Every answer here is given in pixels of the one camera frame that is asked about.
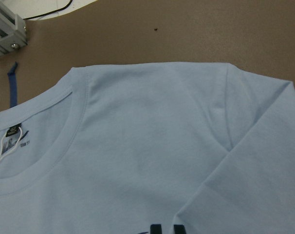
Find light blue t-shirt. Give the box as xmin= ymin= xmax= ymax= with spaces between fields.
xmin=0 ymin=62 xmax=295 ymax=234

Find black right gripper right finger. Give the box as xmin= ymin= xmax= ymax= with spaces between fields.
xmin=173 ymin=218 xmax=186 ymax=234

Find aluminium frame post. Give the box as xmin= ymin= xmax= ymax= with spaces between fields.
xmin=0 ymin=1 xmax=28 ymax=57

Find blue tape grid lines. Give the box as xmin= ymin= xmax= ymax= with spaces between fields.
xmin=7 ymin=62 xmax=18 ymax=108

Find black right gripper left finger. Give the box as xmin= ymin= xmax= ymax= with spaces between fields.
xmin=149 ymin=219 xmax=162 ymax=234

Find white shirt hang tag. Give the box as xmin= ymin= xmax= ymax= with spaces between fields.
xmin=0 ymin=125 xmax=23 ymax=162

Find black cable on floor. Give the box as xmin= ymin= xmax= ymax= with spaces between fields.
xmin=28 ymin=0 xmax=74 ymax=19

